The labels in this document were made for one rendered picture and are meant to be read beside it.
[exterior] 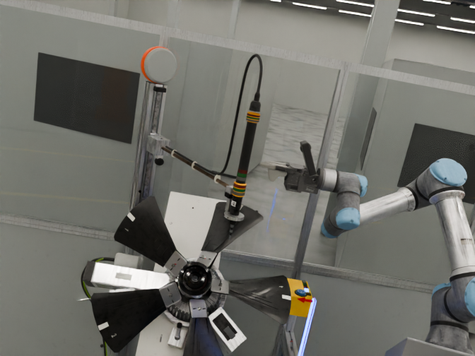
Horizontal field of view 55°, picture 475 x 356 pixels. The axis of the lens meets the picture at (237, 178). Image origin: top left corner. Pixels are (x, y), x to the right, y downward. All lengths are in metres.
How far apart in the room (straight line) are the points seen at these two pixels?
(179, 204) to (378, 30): 4.12
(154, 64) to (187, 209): 0.64
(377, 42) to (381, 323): 3.69
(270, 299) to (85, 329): 1.35
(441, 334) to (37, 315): 2.02
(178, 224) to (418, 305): 1.43
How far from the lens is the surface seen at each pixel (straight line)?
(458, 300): 1.61
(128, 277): 1.79
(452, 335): 1.66
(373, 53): 5.65
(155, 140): 2.00
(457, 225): 1.66
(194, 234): 1.95
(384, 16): 5.69
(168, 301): 1.68
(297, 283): 2.08
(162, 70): 2.06
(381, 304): 2.67
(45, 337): 2.84
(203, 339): 1.64
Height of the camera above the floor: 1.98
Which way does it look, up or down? 15 degrees down
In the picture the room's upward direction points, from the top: 11 degrees clockwise
